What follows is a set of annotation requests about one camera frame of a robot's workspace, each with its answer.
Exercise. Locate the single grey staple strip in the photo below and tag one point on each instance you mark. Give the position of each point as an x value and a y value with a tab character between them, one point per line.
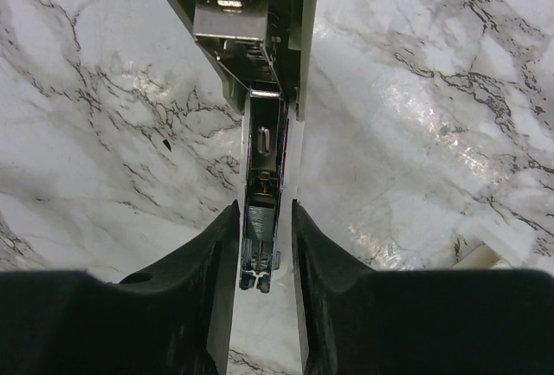
260	223

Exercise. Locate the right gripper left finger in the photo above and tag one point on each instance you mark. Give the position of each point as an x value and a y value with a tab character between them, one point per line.
172	317

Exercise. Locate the grey green stapler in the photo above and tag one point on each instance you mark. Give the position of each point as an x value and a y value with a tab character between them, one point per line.
260	49

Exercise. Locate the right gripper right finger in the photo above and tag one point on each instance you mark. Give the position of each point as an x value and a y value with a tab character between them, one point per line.
356	320

